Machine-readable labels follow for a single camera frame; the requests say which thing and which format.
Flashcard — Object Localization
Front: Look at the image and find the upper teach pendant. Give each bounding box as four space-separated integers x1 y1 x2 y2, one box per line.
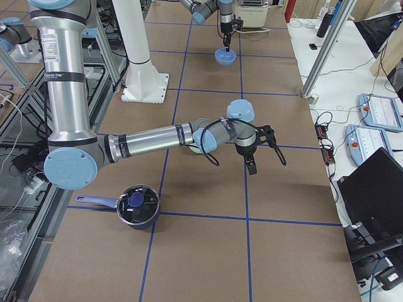
358 93 402 132

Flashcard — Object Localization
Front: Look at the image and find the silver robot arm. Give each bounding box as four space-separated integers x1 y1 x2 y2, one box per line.
28 1 258 190
179 0 237 52

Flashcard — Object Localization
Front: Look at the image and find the blue bowl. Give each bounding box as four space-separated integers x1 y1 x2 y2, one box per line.
214 48 237 65

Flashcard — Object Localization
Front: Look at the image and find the white appliance cable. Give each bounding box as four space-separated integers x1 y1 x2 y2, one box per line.
236 26 271 33

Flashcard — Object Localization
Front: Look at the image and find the beige toaster appliance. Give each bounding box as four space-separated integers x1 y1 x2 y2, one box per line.
234 0 269 28

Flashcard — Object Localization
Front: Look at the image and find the black laptop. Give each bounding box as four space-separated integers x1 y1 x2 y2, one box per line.
338 147 402 233

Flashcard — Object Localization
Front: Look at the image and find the black water bottle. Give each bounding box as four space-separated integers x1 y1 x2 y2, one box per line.
317 7 334 38

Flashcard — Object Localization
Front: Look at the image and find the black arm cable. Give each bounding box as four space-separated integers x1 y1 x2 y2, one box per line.
200 116 265 167

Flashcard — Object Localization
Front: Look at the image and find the teach pendant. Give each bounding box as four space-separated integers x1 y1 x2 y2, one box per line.
346 124 394 166
358 93 402 132

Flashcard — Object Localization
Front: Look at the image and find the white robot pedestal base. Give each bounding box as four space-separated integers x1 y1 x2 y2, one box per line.
113 0 169 104

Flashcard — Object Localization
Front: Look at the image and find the aluminium frame post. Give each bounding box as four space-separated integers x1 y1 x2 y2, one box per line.
301 0 356 104

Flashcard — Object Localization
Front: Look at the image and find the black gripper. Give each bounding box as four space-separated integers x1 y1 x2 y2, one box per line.
236 143 257 176
220 22 232 52

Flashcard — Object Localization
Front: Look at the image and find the dark blue saucepan with lid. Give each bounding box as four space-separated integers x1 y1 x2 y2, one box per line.
76 184 161 230

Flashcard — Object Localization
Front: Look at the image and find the black orange power strip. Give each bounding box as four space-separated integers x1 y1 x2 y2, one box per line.
314 123 336 166

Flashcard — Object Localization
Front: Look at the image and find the green bowl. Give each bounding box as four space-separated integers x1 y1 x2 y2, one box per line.
189 145 203 154

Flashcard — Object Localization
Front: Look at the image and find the lower teach pendant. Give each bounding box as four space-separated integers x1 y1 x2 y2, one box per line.
346 124 394 166

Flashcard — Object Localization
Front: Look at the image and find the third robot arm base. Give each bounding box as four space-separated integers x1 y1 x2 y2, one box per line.
1 17 42 64

